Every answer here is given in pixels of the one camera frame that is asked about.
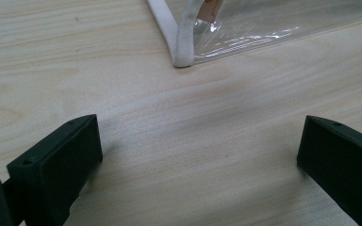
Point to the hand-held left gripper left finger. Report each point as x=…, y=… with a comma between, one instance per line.
x=61, y=163

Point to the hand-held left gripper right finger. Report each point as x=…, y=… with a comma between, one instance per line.
x=342, y=163

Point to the transparent bag with white trim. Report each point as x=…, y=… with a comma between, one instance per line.
x=264, y=22

